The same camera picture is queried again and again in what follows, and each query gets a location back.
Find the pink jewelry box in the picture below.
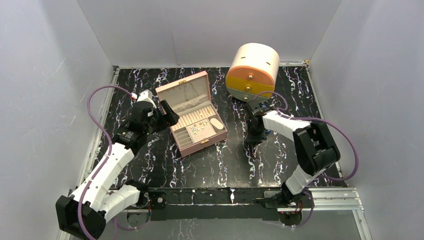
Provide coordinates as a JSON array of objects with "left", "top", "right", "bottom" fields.
[{"left": 155, "top": 71, "right": 228, "bottom": 157}]

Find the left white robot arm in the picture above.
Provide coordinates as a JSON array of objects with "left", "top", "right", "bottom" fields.
[{"left": 55, "top": 90, "right": 180, "bottom": 240}]

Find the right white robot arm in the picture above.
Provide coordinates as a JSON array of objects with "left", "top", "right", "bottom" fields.
[{"left": 243, "top": 100, "right": 341, "bottom": 207}]

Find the white oval pad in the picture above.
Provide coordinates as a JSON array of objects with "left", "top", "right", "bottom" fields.
[{"left": 209, "top": 117, "right": 224, "bottom": 132}]

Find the round three-drawer organizer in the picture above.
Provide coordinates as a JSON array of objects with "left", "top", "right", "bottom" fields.
[{"left": 225, "top": 43, "right": 280, "bottom": 103}]

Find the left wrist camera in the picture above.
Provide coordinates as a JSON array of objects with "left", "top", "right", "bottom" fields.
[{"left": 136, "top": 89, "right": 157, "bottom": 108}]

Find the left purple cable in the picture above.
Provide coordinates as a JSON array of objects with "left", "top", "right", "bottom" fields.
[{"left": 76, "top": 85, "right": 150, "bottom": 240}]

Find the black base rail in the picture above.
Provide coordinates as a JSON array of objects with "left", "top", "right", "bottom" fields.
[{"left": 147, "top": 187, "right": 312, "bottom": 224}]

